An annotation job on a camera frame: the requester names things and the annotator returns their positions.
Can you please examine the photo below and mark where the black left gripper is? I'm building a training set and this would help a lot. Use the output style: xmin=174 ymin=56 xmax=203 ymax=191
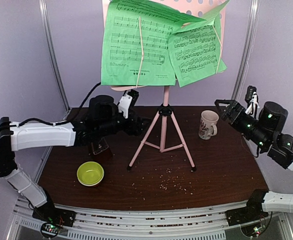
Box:
xmin=96 ymin=108 xmax=151 ymax=136

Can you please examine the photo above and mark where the brown wooden metronome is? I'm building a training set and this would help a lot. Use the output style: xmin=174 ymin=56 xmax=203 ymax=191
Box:
xmin=87 ymin=137 xmax=113 ymax=163

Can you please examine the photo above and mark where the green sheet music page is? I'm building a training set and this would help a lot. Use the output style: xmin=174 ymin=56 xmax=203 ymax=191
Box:
xmin=100 ymin=0 xmax=230 ymax=87
xmin=168 ymin=22 xmax=227 ymax=88

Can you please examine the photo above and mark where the pink music stand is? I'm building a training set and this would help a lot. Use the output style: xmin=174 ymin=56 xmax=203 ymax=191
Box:
xmin=101 ymin=0 xmax=231 ymax=173

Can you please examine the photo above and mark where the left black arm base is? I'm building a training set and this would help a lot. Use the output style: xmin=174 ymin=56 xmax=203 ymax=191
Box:
xmin=32 ymin=190 xmax=76 ymax=227

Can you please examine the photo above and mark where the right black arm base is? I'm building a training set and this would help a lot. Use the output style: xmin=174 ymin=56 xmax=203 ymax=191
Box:
xmin=225 ymin=189 xmax=269 ymax=227

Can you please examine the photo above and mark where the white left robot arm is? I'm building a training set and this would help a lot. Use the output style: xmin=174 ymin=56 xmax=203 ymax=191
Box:
xmin=0 ymin=94 xmax=151 ymax=222

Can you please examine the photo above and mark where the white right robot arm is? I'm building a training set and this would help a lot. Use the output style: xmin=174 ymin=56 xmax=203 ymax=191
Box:
xmin=214 ymin=99 xmax=293 ymax=221

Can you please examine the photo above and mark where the white floral ceramic mug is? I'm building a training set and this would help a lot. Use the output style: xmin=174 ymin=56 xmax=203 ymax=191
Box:
xmin=198 ymin=110 xmax=219 ymax=140

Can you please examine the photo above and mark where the green plastic bowl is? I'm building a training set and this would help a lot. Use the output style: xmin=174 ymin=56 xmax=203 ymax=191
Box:
xmin=76 ymin=161 xmax=105 ymax=187

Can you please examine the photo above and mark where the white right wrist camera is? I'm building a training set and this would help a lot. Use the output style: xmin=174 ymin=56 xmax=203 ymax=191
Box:
xmin=244 ymin=85 xmax=260 ymax=118

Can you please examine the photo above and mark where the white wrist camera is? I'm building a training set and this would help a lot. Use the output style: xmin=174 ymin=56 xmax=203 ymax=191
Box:
xmin=117 ymin=89 xmax=139 ymax=119
xmin=244 ymin=85 xmax=260 ymax=118

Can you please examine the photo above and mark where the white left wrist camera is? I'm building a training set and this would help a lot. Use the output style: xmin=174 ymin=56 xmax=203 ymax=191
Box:
xmin=117 ymin=89 xmax=139 ymax=119

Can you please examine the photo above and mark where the right aluminium frame post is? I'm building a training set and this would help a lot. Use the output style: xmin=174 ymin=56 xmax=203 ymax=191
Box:
xmin=231 ymin=0 xmax=260 ymax=102

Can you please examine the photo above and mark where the aluminium frame post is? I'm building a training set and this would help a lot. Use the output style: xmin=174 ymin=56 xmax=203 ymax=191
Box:
xmin=231 ymin=0 xmax=260 ymax=102
xmin=38 ymin=0 xmax=71 ymax=112

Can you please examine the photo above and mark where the left aluminium frame post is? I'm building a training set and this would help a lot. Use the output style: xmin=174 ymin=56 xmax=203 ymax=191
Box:
xmin=38 ymin=0 xmax=71 ymax=112

